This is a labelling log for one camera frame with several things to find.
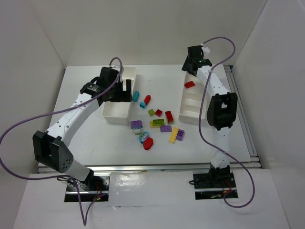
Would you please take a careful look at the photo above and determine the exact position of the long cyan lego brick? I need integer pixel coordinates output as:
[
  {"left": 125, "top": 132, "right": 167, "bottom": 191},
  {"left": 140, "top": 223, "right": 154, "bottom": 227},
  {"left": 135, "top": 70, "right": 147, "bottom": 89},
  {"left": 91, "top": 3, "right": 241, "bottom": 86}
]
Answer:
[{"left": 132, "top": 90, "right": 140, "bottom": 102}]

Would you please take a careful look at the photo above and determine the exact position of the small cyan lego brick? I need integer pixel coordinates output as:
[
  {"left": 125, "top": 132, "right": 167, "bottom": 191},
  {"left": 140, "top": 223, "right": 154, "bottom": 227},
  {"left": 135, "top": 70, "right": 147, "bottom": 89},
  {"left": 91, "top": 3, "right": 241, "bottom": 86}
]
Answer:
[{"left": 140, "top": 101, "right": 146, "bottom": 108}]

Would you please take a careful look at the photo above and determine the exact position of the red studded lego brick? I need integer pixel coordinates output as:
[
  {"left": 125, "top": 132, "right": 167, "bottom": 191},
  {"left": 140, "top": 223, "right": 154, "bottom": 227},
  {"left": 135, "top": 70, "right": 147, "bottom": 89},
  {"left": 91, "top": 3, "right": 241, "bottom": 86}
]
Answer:
[{"left": 144, "top": 95, "right": 151, "bottom": 105}]

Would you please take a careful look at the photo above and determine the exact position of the small lime green lego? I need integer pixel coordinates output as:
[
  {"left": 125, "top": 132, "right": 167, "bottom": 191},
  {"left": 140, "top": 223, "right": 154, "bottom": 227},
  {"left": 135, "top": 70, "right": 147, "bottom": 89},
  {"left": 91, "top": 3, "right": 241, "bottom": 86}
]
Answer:
[{"left": 148, "top": 109, "right": 155, "bottom": 116}]

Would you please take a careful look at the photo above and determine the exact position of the small red square lego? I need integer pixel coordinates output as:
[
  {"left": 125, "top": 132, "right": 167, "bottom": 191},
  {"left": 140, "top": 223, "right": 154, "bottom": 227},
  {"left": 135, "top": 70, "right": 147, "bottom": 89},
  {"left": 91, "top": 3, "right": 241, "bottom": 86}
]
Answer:
[{"left": 155, "top": 109, "right": 163, "bottom": 117}]

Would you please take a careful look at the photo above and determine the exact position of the cyan patterned lego piece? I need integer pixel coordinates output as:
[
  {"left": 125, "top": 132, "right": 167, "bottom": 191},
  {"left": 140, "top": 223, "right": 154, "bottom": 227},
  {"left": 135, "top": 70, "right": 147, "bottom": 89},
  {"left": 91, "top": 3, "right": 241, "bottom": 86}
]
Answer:
[{"left": 139, "top": 131, "right": 150, "bottom": 144}]

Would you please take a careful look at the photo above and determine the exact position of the red oval lego piece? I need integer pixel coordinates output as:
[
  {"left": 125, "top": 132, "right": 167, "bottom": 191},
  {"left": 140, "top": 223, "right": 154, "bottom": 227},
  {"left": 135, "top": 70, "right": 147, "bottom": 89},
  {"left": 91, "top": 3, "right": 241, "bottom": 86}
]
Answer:
[{"left": 142, "top": 137, "right": 154, "bottom": 150}]

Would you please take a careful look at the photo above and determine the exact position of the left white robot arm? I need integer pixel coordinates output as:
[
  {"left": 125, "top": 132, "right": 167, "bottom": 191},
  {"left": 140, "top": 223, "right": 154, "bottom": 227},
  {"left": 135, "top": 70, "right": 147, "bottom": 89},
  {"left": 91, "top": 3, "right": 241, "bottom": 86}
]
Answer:
[{"left": 32, "top": 67, "right": 132, "bottom": 190}]

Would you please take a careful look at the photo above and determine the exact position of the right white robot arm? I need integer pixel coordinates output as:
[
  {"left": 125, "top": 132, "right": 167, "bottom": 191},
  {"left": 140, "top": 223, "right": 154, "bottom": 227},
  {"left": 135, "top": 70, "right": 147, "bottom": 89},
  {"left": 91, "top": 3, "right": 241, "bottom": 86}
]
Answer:
[{"left": 182, "top": 45, "right": 238, "bottom": 188}]

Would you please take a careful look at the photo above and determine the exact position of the left white divided container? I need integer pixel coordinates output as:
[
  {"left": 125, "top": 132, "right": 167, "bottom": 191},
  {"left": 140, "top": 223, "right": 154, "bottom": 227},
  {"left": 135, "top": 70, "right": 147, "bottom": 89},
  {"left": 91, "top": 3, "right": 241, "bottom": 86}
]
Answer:
[{"left": 102, "top": 66, "right": 136, "bottom": 125}]

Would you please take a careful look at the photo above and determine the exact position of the white divided container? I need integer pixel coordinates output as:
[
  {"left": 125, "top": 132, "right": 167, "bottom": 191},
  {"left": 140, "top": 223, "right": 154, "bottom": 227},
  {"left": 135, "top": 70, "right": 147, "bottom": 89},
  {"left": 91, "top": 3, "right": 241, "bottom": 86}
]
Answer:
[
  {"left": 102, "top": 66, "right": 136, "bottom": 125},
  {"left": 179, "top": 73, "right": 204, "bottom": 125}
]

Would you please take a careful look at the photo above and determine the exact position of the red slope lego brick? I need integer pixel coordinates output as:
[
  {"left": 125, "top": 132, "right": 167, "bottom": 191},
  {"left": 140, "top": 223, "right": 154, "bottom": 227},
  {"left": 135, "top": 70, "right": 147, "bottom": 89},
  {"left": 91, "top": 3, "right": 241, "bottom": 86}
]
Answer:
[{"left": 184, "top": 81, "right": 195, "bottom": 89}]

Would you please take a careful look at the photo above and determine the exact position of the purple rounded lego block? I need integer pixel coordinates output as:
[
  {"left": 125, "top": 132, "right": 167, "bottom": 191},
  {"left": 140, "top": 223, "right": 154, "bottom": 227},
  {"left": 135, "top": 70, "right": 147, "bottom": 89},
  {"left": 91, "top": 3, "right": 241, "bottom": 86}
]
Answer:
[{"left": 130, "top": 120, "right": 143, "bottom": 135}]

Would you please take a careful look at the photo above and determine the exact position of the right white divided container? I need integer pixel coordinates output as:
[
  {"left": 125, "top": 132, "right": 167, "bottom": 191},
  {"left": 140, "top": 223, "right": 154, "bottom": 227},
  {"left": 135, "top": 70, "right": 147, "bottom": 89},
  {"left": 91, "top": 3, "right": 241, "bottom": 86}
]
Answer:
[{"left": 179, "top": 73, "right": 204, "bottom": 125}]

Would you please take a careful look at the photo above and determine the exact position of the green lego on yellow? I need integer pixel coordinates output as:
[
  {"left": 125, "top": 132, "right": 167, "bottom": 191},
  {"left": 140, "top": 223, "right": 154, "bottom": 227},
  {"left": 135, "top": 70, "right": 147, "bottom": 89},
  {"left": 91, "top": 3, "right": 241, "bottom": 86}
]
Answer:
[{"left": 150, "top": 119, "right": 165, "bottom": 128}]

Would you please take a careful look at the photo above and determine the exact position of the red tall lego brick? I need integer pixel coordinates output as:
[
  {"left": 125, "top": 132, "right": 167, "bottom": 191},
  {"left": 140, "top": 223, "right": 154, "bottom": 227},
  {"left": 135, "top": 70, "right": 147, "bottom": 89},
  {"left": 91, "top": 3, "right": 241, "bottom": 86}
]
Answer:
[{"left": 165, "top": 111, "right": 174, "bottom": 124}]

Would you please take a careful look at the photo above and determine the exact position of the purple flat lego plate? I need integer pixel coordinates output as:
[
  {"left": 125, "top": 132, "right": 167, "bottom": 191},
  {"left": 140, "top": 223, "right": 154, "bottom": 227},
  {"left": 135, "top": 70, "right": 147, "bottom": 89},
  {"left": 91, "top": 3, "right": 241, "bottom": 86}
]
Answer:
[{"left": 160, "top": 125, "right": 172, "bottom": 133}]

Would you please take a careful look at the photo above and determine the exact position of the yellow long lego plate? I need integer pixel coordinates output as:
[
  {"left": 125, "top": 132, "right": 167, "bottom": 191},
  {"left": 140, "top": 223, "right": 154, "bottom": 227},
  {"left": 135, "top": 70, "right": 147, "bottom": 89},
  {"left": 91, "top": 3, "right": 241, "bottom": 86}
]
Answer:
[{"left": 168, "top": 127, "right": 179, "bottom": 144}]

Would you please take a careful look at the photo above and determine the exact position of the purple square lego brick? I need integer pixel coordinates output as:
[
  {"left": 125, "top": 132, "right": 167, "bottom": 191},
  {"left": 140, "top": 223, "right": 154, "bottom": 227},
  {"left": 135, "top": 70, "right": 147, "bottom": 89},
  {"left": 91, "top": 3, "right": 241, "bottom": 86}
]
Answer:
[{"left": 176, "top": 129, "right": 185, "bottom": 141}]

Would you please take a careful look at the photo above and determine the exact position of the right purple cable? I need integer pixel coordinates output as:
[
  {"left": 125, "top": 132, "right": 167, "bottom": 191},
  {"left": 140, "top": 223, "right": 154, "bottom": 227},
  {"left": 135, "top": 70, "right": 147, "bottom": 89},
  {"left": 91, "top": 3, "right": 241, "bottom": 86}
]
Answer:
[{"left": 198, "top": 36, "right": 256, "bottom": 209}]

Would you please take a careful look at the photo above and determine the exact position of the purple cable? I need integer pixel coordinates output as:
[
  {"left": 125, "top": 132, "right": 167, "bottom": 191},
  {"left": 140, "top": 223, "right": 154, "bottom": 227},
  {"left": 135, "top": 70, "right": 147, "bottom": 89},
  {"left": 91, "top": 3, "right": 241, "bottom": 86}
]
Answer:
[
  {"left": 0, "top": 57, "right": 123, "bottom": 226},
  {"left": 198, "top": 36, "right": 256, "bottom": 209}
]

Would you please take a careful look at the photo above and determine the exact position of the aluminium right side rail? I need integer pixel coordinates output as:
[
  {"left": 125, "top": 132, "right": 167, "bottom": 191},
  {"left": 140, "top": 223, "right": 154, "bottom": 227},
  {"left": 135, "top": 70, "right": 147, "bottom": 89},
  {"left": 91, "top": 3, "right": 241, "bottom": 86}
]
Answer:
[{"left": 224, "top": 65, "right": 261, "bottom": 166}]

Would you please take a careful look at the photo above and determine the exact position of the aluminium rail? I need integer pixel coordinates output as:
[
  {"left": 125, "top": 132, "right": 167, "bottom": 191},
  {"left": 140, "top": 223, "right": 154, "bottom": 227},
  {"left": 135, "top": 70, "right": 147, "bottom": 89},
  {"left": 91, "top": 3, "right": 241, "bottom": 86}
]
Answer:
[
  {"left": 224, "top": 65, "right": 261, "bottom": 166},
  {"left": 38, "top": 161, "right": 263, "bottom": 173}
]

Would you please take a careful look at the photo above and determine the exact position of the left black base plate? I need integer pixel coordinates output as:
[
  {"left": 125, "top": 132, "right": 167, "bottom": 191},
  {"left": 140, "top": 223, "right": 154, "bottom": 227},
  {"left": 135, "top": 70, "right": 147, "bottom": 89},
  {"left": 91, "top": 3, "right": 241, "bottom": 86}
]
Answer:
[{"left": 64, "top": 174, "right": 110, "bottom": 203}]

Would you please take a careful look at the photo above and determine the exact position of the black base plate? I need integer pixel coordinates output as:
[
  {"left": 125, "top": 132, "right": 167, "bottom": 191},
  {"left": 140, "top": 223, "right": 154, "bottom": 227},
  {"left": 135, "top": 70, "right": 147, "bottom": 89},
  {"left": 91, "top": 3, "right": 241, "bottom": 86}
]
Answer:
[
  {"left": 64, "top": 174, "right": 110, "bottom": 203},
  {"left": 189, "top": 173, "right": 238, "bottom": 200}
]

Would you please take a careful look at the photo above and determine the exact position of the aluminium front rail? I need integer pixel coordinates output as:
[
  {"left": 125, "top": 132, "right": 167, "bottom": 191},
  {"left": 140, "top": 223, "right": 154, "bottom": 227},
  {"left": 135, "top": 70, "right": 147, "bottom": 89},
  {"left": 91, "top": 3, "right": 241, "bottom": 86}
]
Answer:
[{"left": 38, "top": 161, "right": 263, "bottom": 173}]

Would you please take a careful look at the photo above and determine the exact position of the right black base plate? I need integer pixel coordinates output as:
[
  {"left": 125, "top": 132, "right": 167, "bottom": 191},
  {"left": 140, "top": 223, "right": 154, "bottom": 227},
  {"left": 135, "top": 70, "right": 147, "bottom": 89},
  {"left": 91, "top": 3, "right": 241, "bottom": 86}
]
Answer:
[{"left": 189, "top": 173, "right": 238, "bottom": 200}]

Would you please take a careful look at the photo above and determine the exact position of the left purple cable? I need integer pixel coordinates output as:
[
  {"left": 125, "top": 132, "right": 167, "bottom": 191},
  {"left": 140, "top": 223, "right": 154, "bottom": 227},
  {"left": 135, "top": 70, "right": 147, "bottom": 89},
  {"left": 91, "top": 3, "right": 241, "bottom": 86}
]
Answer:
[{"left": 0, "top": 57, "right": 123, "bottom": 226}]

